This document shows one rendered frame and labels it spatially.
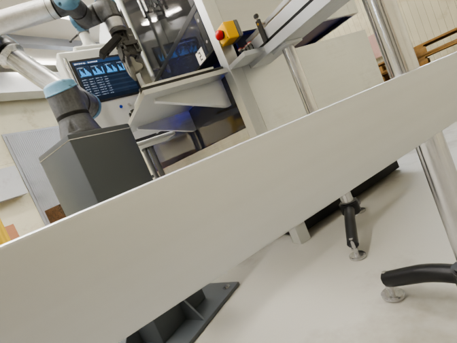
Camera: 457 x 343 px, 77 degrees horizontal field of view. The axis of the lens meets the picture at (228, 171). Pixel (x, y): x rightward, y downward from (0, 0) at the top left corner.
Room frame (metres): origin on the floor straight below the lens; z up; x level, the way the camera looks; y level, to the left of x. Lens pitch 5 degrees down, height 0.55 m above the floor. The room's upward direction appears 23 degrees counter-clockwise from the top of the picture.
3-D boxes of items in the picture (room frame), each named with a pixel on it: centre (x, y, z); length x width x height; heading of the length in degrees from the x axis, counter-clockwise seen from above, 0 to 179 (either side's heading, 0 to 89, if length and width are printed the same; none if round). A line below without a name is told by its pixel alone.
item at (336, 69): (2.44, -0.17, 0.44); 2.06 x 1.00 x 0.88; 26
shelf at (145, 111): (1.55, 0.12, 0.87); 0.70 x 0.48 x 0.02; 26
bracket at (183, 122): (1.77, 0.24, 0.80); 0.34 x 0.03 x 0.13; 116
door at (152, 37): (1.95, 0.13, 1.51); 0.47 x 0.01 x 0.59; 26
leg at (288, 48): (1.19, -0.42, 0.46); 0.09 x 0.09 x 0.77; 26
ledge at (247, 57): (1.26, -0.28, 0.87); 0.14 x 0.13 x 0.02; 116
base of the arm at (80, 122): (1.11, 0.46, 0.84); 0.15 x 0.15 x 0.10
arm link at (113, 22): (1.24, 0.20, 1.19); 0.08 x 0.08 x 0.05
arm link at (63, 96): (1.12, 0.46, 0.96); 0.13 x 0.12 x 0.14; 0
